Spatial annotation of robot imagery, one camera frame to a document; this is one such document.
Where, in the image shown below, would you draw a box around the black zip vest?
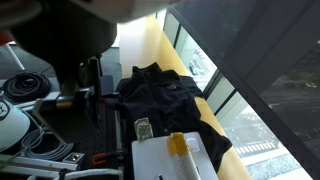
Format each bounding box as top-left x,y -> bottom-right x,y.
114,62 -> 233,174

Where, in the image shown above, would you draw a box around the yellow small block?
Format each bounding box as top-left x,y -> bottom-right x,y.
166,132 -> 203,180

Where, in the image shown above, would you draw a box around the white plastic cutting board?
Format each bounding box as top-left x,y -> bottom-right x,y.
130,131 -> 219,180

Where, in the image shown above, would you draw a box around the dark mesh roller shade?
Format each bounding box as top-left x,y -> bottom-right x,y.
173,0 -> 264,68
259,41 -> 320,161

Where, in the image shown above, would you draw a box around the white woven fabric roll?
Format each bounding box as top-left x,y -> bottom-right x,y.
53,168 -> 124,180

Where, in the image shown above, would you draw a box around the silver aluminium extrusion rails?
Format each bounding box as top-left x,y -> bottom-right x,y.
0,153 -> 79,177

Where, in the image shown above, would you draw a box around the white cap with logo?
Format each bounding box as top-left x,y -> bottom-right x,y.
0,96 -> 32,153

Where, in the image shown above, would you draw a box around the red chair white leg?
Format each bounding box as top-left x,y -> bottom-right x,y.
0,31 -> 26,72

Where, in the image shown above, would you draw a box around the black perforated metal rail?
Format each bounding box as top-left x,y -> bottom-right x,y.
94,74 -> 118,155

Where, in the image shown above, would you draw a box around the dark window frame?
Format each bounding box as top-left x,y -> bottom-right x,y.
169,0 -> 320,180

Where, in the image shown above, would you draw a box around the silver metal bracket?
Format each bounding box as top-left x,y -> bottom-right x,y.
63,152 -> 85,165

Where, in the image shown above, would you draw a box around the grey coiled cable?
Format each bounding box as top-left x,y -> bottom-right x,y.
20,126 -> 75,161

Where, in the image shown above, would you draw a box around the black coiled cable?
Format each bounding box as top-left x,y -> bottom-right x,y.
1,71 -> 53,103

